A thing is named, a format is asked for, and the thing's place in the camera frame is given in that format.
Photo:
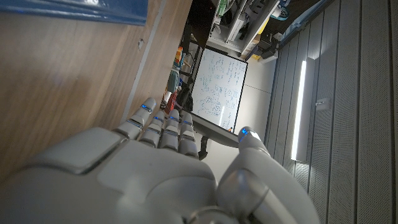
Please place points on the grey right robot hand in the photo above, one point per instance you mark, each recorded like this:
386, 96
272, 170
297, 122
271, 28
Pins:
149, 180

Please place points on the blue hardcover book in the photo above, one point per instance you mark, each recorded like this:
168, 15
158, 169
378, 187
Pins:
74, 11

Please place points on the black computer monitor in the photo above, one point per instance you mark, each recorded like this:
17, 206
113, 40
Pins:
217, 132

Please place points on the teal box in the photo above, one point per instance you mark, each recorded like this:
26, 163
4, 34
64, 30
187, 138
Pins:
174, 81

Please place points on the colourful puzzle cube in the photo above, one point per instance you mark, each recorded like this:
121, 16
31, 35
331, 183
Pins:
178, 54

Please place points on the long ceiling light strip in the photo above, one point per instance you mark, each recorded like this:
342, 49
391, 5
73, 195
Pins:
301, 109

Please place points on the white shelf cabinet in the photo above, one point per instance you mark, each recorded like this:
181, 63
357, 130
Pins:
239, 25

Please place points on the small grey ceiling sensor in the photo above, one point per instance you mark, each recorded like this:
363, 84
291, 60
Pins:
322, 104

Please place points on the whiteboard with black frame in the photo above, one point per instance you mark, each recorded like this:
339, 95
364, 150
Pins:
219, 90

